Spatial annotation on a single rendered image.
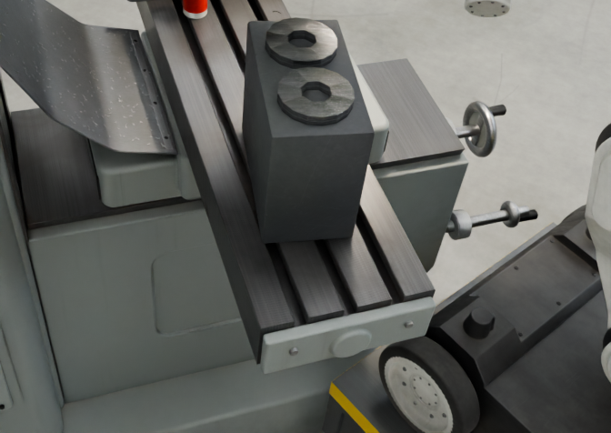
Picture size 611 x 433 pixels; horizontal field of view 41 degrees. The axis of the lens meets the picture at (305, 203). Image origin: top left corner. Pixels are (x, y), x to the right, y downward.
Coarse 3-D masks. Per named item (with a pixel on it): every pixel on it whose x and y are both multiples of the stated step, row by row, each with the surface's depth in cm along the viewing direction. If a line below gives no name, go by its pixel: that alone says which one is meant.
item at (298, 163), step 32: (256, 32) 104; (288, 32) 102; (320, 32) 103; (256, 64) 100; (288, 64) 99; (320, 64) 100; (256, 96) 101; (288, 96) 94; (320, 96) 96; (352, 96) 95; (256, 128) 103; (288, 128) 92; (320, 128) 93; (352, 128) 93; (256, 160) 104; (288, 160) 94; (320, 160) 95; (352, 160) 96; (256, 192) 106; (288, 192) 98; (320, 192) 99; (352, 192) 100; (288, 224) 103; (320, 224) 104; (352, 224) 105
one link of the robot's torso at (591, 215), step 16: (608, 144) 112; (608, 160) 112; (592, 176) 117; (608, 176) 113; (592, 192) 118; (608, 192) 115; (592, 208) 118; (608, 208) 116; (592, 224) 122; (608, 224) 117; (608, 240) 122; (608, 256) 126; (608, 272) 128; (608, 288) 129; (608, 304) 131; (608, 320) 132; (608, 336) 132
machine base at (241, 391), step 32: (160, 384) 172; (192, 384) 173; (224, 384) 174; (256, 384) 175; (288, 384) 175; (320, 384) 176; (64, 416) 166; (96, 416) 166; (128, 416) 167; (160, 416) 168; (192, 416) 168; (224, 416) 169; (256, 416) 172; (288, 416) 175; (320, 416) 178
